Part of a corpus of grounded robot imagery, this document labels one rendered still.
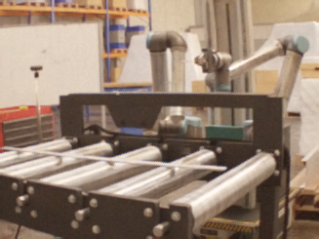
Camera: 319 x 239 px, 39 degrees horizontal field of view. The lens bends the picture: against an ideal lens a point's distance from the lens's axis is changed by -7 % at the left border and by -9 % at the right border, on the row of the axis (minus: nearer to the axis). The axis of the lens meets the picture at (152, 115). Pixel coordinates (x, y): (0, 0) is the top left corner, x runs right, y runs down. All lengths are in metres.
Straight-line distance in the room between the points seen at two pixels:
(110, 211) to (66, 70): 5.74
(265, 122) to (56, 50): 5.21
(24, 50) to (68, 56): 0.72
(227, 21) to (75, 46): 4.27
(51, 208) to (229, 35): 1.95
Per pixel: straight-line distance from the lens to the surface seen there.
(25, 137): 4.47
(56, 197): 1.63
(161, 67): 3.08
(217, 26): 3.26
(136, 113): 2.51
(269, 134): 2.19
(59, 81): 7.10
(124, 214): 1.46
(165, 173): 1.88
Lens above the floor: 1.34
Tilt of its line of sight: 7 degrees down
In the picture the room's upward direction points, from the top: 2 degrees counter-clockwise
